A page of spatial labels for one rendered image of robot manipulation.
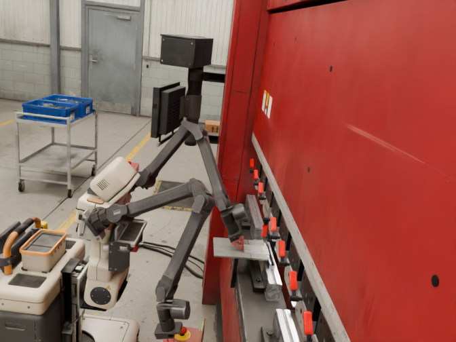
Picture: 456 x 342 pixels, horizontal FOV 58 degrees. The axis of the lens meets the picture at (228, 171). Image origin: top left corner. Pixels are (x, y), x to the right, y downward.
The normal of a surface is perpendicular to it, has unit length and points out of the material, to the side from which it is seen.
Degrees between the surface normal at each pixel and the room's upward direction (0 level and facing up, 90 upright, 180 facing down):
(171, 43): 90
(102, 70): 90
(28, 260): 92
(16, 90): 90
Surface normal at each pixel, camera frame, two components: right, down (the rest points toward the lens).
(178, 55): -0.20, 0.30
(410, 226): -0.99, -0.09
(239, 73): 0.06, 0.33
